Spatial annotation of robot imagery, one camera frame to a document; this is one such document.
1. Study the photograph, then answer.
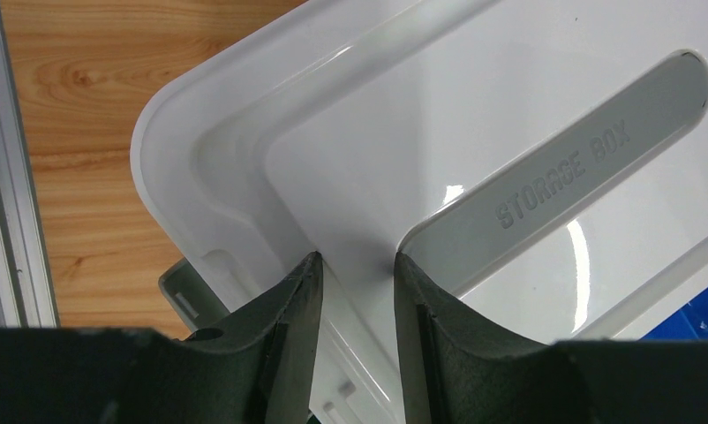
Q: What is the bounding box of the grey plastic tub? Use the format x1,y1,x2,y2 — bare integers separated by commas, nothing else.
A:
158,258,230,332

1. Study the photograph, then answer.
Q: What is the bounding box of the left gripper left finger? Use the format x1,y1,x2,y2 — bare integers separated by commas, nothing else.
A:
0,252,323,423

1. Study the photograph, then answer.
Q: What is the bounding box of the blue divided plastic tray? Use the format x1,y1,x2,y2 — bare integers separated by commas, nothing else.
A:
643,288,708,340

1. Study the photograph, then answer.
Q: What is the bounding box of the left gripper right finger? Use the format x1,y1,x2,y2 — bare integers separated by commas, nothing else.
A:
394,253,708,423

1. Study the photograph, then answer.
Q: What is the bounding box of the white tray lid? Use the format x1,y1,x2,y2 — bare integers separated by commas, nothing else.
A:
130,1,708,423

